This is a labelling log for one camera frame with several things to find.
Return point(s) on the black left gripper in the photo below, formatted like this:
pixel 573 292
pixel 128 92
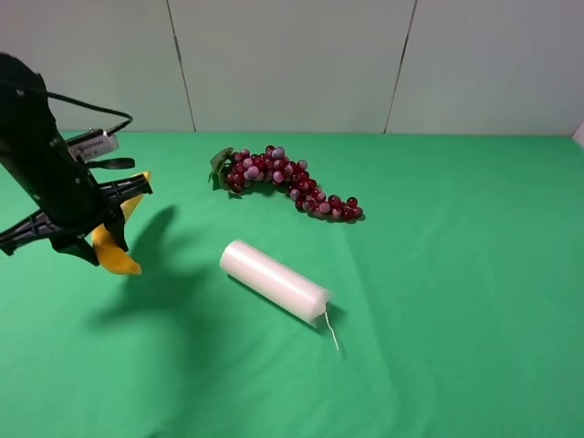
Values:
pixel 71 203

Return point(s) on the yellow banana with tape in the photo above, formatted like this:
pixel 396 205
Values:
pixel 114 257

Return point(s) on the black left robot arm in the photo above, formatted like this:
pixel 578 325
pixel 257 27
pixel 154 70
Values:
pixel 25 114

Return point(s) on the red grape bunch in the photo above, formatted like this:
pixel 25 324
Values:
pixel 238 172

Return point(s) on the green tablecloth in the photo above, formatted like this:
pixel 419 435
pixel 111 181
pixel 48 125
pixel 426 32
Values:
pixel 457 301

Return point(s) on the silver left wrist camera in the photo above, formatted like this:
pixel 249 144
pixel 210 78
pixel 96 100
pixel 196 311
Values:
pixel 92 144

